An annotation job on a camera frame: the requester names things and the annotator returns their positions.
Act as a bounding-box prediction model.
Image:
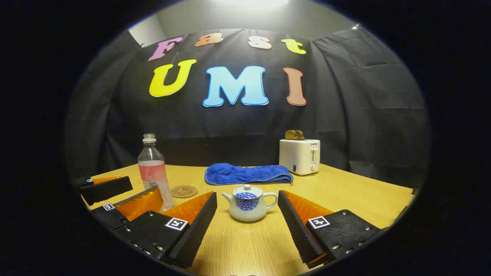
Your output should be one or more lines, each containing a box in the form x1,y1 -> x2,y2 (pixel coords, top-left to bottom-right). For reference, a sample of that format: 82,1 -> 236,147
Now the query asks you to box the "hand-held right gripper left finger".
114,191 -> 218,269

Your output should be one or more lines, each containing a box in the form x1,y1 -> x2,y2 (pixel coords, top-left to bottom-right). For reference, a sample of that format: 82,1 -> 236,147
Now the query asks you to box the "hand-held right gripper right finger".
277,190 -> 384,269

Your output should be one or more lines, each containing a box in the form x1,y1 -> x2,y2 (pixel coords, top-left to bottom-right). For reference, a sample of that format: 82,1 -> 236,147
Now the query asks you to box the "round wooden coaster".
170,185 -> 198,199

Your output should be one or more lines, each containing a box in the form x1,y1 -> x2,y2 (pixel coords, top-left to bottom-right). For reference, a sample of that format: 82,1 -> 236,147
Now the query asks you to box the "clear water bottle pink label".
137,133 -> 175,212

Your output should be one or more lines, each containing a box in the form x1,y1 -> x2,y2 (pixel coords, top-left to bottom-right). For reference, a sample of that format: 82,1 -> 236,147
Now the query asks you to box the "white teacup blue flower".
222,191 -> 278,222

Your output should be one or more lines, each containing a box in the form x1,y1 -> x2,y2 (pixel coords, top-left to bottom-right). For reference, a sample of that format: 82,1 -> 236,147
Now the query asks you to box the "white toaster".
279,139 -> 321,176

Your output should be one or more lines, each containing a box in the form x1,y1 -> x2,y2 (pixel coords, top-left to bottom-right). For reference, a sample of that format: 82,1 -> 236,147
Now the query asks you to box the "blue towel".
204,163 -> 294,186

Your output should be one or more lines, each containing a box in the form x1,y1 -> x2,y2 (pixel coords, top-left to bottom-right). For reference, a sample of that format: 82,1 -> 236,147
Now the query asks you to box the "ceiling light panel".
215,0 -> 290,7

